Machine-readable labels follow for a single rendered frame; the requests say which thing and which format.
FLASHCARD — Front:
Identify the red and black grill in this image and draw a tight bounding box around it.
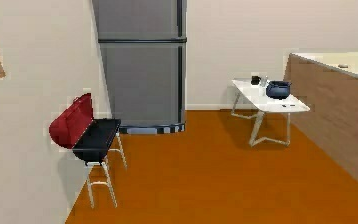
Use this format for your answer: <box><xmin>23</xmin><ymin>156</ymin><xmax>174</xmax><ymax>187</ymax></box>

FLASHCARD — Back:
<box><xmin>48</xmin><ymin>92</ymin><xmax>129</xmax><ymax>210</ymax></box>

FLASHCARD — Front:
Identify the grey fridge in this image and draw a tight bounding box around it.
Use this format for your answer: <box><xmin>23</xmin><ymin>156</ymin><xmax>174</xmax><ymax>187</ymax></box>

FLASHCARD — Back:
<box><xmin>91</xmin><ymin>0</ymin><xmax>188</xmax><ymax>135</ymax></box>

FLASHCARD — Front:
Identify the white table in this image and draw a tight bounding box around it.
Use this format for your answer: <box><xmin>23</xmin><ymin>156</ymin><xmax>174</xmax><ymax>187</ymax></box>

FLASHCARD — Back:
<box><xmin>230</xmin><ymin>78</ymin><xmax>311</xmax><ymax>148</ymax></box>

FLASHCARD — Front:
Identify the dark blue pot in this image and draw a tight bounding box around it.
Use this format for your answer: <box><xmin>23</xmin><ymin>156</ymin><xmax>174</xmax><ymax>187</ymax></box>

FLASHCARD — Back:
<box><xmin>265</xmin><ymin>80</ymin><xmax>292</xmax><ymax>100</ymax></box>

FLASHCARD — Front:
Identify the brown wooden counter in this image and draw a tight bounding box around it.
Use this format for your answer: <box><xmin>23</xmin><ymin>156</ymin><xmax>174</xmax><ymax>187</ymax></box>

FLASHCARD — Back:
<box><xmin>283</xmin><ymin>51</ymin><xmax>358</xmax><ymax>194</ymax></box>

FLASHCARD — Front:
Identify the black fridge handle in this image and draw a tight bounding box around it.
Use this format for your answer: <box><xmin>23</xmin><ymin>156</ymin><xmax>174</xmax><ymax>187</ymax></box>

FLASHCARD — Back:
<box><xmin>176</xmin><ymin>0</ymin><xmax>184</xmax><ymax>38</ymax></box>
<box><xmin>177</xmin><ymin>45</ymin><xmax>184</xmax><ymax>125</ymax></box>

